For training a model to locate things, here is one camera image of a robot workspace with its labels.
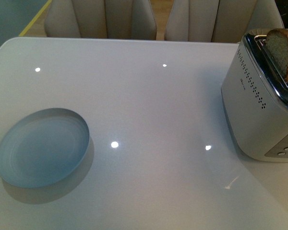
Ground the light blue round plate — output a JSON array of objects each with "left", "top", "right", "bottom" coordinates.
[{"left": 0, "top": 108, "right": 90, "bottom": 188}]

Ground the beige chair on right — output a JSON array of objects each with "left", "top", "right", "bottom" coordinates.
[{"left": 164, "top": 0, "right": 284, "bottom": 43}]

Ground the beige chair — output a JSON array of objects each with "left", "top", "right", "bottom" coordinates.
[
  {"left": 44, "top": 0, "right": 157, "bottom": 40},
  {"left": 164, "top": 0, "right": 284, "bottom": 43}
]

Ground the slice of brown bread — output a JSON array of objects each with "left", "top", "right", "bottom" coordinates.
[{"left": 265, "top": 29, "right": 288, "bottom": 83}]

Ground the beige chair on left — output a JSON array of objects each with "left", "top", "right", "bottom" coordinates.
[{"left": 44, "top": 0, "right": 157, "bottom": 40}]

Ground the white and chrome toaster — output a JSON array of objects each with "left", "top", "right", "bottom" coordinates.
[{"left": 221, "top": 29, "right": 288, "bottom": 162}]

